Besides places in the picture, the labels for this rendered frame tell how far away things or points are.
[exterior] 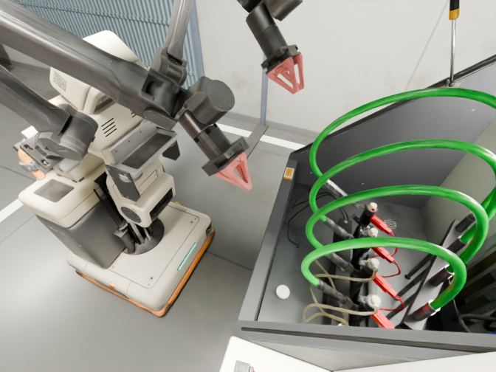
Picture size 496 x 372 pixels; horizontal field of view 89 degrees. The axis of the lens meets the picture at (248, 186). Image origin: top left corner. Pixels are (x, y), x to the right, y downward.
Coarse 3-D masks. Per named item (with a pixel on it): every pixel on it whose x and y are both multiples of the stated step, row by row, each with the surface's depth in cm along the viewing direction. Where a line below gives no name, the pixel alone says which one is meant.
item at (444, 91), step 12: (396, 96) 44; (408, 96) 43; (420, 96) 43; (432, 96) 42; (444, 96) 42; (456, 96) 41; (468, 96) 41; (480, 96) 40; (492, 96) 40; (360, 108) 48; (372, 108) 47; (336, 120) 51; (324, 132) 53; (312, 144) 57; (312, 156) 58; (312, 168) 61; (492, 192) 51; (480, 204) 54; (468, 216) 57
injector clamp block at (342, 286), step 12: (348, 228) 75; (336, 240) 76; (336, 252) 71; (348, 252) 70; (372, 252) 70; (336, 264) 68; (348, 276) 65; (336, 288) 63; (348, 288) 63; (360, 288) 63; (324, 300) 72; (336, 312) 59; (336, 324) 58; (360, 324) 58
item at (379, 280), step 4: (376, 272) 55; (376, 276) 54; (380, 276) 54; (376, 280) 54; (380, 280) 54; (384, 280) 54; (376, 284) 55; (380, 284) 54; (384, 284) 54; (388, 284) 54; (384, 288) 53; (388, 288) 53; (388, 292) 53; (392, 292) 53; (392, 296) 53
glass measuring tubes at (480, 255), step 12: (492, 240) 56; (480, 252) 60; (492, 252) 56; (468, 264) 63; (480, 264) 58; (492, 264) 56; (468, 276) 62; (480, 276) 60; (492, 276) 54; (444, 288) 68; (468, 288) 60; (480, 288) 58; (492, 288) 56; (456, 300) 63; (468, 300) 62; (480, 300) 56; (492, 300) 54; (456, 312) 61; (468, 312) 60; (480, 312) 58; (492, 312) 55; (468, 324) 61
